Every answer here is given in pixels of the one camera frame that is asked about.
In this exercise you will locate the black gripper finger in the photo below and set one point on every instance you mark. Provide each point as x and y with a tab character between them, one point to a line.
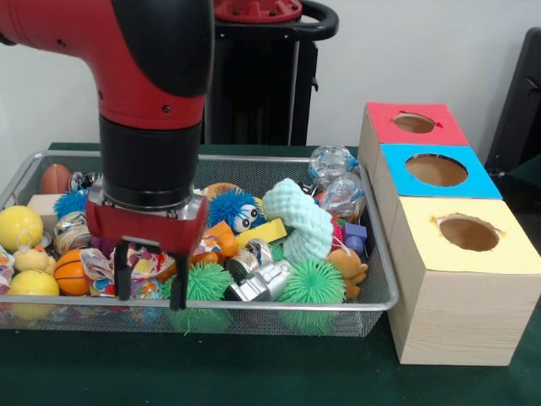
178	279
122	271

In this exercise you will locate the wooden box with three holes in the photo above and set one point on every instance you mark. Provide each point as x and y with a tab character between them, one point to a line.
456	313

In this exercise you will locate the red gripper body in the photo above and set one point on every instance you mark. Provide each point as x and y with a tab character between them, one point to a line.
144	228

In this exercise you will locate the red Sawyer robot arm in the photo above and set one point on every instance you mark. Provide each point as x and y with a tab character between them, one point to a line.
101	51

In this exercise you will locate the green spiky ball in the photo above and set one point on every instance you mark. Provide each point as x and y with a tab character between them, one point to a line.
211	283
314	283

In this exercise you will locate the orange toy basketball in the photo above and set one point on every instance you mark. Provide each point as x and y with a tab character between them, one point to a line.
69	275

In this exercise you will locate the dark green table cloth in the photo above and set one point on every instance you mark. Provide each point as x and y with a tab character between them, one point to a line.
254	372

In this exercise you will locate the colourful polka dot cloth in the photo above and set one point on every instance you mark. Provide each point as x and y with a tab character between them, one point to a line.
148	264

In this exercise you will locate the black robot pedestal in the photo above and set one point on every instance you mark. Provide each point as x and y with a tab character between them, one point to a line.
270	85

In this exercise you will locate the orange plastic toy block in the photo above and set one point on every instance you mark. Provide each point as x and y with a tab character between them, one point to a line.
224	241

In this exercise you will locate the black monitor panel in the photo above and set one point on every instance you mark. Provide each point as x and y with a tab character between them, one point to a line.
520	110

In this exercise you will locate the mint green foam cloth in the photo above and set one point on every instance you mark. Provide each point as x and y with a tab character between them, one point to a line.
304	224

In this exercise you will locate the blue spiky ball with eyes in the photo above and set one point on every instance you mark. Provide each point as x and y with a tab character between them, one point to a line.
232	207

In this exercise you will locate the yellow ball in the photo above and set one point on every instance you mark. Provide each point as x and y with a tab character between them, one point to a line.
32	283
19	227

